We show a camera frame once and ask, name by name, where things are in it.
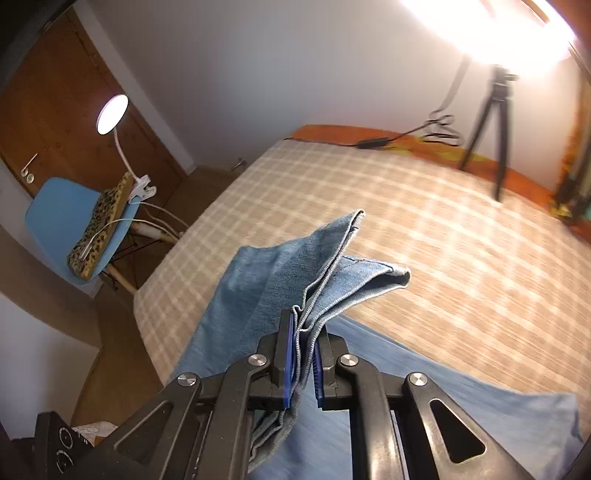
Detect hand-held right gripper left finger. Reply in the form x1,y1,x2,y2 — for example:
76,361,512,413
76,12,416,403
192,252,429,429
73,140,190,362
95,308,301,480

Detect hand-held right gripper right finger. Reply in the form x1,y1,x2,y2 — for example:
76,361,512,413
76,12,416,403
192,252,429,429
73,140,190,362
313,325,539,480

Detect blue denim pants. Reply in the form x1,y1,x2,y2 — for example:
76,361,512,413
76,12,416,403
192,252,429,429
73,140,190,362
173,210,585,480

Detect white patterned cloth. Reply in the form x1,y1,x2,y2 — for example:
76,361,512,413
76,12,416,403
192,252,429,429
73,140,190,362
71,421,116,446

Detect beige checked blanket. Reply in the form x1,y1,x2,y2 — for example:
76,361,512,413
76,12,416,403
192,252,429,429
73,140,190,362
134,138,591,398

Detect leopard print cushion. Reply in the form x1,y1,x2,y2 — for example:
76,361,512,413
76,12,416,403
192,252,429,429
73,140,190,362
67,173,134,280

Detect light blue chair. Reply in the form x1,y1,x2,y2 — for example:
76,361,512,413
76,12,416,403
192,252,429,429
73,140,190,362
25,178,178,292

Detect white clip lamp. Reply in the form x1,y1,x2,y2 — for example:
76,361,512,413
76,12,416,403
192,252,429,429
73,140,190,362
96,93,158,206

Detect small black tripod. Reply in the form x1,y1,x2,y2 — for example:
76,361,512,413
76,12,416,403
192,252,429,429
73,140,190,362
459,65,520,201

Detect wooden door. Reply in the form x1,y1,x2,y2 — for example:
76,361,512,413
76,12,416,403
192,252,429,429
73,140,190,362
0,9,190,204

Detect white cable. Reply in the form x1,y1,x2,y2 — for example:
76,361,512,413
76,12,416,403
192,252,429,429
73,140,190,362
78,216,162,264
139,202,191,232

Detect black ring light cable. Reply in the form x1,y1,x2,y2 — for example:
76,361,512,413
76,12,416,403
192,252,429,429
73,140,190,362
355,60,469,149

